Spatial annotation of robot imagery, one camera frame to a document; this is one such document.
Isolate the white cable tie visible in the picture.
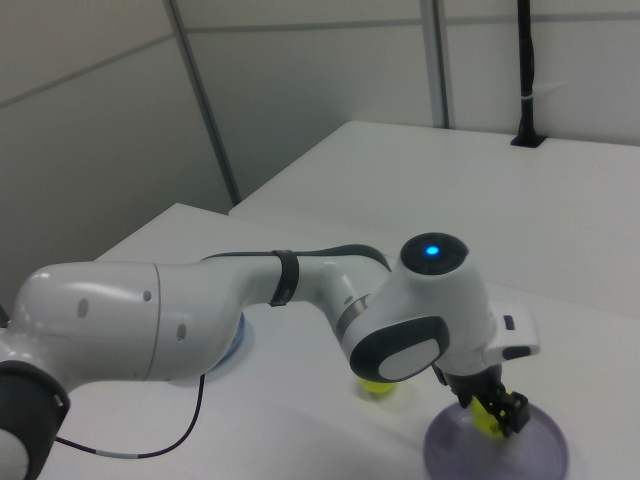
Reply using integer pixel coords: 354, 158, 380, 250
519, 79, 571, 101

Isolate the tennis ball with black print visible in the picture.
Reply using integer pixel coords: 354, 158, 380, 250
469, 399, 506, 437

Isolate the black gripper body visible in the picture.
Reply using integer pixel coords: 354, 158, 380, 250
442, 364, 504, 404

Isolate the plain yellow tennis ball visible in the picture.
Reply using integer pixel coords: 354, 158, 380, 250
357, 377, 401, 399

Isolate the purple plate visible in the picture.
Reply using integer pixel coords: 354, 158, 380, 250
422, 399, 569, 480

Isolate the black pole with clamp base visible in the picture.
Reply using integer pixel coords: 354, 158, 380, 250
509, 0, 547, 149

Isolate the blue plate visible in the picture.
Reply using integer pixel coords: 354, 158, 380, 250
199, 313, 249, 381

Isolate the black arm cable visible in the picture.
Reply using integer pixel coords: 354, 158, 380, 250
53, 372, 207, 459

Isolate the black cable strap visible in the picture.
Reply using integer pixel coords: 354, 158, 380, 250
268, 248, 301, 308

